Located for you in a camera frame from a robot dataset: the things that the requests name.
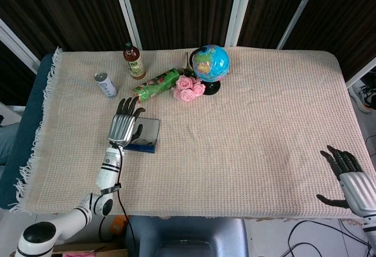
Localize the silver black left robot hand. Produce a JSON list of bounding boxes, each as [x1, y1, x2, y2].
[[108, 96, 147, 148]]

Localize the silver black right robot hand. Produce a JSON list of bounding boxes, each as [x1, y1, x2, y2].
[[316, 145, 376, 218]]

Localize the dark blue glasses case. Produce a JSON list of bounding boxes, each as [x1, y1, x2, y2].
[[123, 117, 161, 154]]

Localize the white drink can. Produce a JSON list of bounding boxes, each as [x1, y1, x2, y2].
[[94, 72, 118, 99]]

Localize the green floral wrapped tube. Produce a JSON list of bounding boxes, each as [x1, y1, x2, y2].
[[132, 68, 180, 104]]

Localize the brown tea bottle green label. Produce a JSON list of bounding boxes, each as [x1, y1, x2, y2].
[[123, 42, 147, 80]]

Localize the pink rose bouquet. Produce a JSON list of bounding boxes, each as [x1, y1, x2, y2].
[[172, 51, 206, 102]]

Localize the white sneaker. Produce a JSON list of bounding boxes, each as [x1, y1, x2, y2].
[[349, 79, 376, 114]]

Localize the blue padded table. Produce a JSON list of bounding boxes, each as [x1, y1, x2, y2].
[[0, 52, 56, 211]]

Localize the orange object on floor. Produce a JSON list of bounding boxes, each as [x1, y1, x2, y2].
[[111, 215, 130, 240]]

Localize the blue globe on black stand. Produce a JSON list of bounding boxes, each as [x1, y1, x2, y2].
[[190, 44, 230, 96]]

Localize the beige waffle tablecloth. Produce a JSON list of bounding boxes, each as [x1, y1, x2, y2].
[[8, 46, 376, 221]]

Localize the grey blue chair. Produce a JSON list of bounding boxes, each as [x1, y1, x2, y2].
[[125, 215, 250, 257]]

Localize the brown cardboard box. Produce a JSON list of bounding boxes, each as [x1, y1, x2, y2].
[[10, 241, 129, 257]]

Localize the thin black frame eyeglasses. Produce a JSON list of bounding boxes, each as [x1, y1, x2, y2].
[[130, 138, 155, 148]]

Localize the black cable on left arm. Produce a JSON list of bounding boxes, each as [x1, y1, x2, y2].
[[98, 143, 139, 257]]

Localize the black floor cable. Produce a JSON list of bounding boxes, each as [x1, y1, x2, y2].
[[286, 218, 374, 257]]

